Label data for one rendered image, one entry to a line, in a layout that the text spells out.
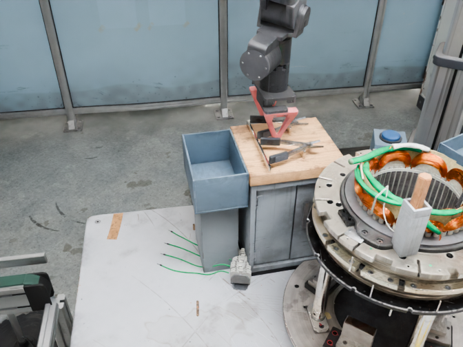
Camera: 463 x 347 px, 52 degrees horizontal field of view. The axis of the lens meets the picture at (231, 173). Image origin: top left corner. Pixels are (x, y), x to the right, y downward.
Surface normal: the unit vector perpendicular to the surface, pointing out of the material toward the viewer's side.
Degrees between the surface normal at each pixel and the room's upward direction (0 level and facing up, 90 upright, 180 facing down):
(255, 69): 89
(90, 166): 0
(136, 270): 0
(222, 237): 90
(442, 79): 90
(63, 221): 0
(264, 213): 90
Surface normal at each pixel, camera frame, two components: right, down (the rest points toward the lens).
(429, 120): -0.47, 0.53
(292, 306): 0.00, -0.80
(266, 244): 0.21, 0.58
